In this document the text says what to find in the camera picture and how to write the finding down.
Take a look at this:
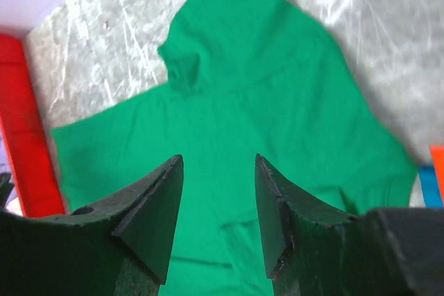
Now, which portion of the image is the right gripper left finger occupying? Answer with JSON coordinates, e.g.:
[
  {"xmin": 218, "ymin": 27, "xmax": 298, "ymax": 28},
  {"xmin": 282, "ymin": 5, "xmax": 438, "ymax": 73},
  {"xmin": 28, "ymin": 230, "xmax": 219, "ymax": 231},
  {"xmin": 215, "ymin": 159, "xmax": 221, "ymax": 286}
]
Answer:
[{"xmin": 1, "ymin": 155, "xmax": 183, "ymax": 295}]

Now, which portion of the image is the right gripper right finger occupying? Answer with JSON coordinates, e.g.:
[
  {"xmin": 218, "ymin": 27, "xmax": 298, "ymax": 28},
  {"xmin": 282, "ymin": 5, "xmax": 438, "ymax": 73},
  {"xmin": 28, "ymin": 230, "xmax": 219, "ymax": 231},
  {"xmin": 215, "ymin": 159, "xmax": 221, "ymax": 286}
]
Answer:
[{"xmin": 255, "ymin": 155, "xmax": 443, "ymax": 295}]

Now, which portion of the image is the green t-shirt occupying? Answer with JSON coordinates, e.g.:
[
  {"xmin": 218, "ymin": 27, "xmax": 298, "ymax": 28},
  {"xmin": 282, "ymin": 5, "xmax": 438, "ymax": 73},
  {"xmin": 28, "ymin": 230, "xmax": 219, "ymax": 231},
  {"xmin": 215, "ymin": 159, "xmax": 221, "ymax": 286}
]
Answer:
[{"xmin": 52, "ymin": 0, "xmax": 417, "ymax": 295}]

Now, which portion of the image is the folded blue t-shirt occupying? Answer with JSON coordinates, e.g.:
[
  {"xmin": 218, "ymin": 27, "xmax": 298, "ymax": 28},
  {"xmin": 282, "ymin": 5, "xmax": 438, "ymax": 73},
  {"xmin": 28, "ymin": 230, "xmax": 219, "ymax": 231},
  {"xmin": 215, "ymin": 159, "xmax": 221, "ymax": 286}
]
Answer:
[{"xmin": 418, "ymin": 165, "xmax": 443, "ymax": 208}]

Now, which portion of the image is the red plastic bin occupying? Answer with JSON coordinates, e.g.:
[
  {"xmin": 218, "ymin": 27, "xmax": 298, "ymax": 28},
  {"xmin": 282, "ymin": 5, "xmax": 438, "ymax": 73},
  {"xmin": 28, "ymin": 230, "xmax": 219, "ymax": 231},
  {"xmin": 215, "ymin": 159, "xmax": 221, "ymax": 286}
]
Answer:
[{"xmin": 1, "ymin": 35, "xmax": 65, "ymax": 218}]

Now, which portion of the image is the folded orange t-shirt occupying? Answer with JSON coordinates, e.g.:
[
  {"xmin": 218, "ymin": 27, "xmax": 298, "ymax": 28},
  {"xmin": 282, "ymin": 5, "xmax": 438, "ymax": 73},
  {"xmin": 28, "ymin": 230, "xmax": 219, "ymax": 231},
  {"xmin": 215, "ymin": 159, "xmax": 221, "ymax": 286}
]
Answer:
[{"xmin": 430, "ymin": 146, "xmax": 444, "ymax": 202}]

